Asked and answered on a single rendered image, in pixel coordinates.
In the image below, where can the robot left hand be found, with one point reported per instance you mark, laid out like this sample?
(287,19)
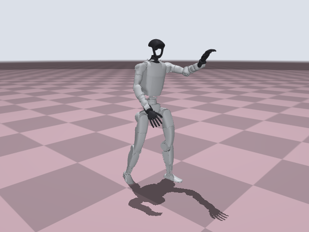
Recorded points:
(204,57)

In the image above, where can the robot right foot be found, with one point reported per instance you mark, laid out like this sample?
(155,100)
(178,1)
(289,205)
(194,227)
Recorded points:
(128,178)

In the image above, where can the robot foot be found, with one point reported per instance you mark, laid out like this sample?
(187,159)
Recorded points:
(173,178)
(128,178)

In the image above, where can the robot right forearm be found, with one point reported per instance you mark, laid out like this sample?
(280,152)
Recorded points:
(141,96)

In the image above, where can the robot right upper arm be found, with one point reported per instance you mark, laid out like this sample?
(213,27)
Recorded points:
(139,69)

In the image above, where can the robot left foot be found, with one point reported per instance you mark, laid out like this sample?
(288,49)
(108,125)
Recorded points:
(173,178)

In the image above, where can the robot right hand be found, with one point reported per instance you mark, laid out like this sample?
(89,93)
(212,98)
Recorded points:
(153,115)

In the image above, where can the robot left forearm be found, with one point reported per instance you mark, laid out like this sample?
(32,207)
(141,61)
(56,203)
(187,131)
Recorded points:
(194,68)

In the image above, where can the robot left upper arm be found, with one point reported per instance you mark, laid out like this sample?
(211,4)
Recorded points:
(176,69)

